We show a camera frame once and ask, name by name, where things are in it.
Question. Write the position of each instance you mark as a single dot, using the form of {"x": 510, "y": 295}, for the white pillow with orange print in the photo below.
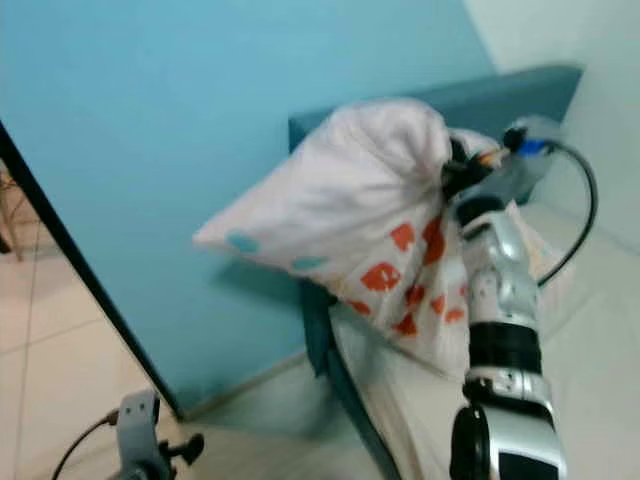
{"x": 350, "y": 180}

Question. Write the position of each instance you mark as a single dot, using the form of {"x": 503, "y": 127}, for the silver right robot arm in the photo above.
{"x": 505, "y": 290}

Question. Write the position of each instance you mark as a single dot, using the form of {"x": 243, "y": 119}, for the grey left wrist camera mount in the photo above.
{"x": 138, "y": 430}

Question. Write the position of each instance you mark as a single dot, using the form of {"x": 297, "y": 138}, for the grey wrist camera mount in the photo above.
{"x": 138, "y": 430}
{"x": 520, "y": 175}

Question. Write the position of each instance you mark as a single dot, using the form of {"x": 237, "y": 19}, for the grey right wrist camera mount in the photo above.
{"x": 520, "y": 175}

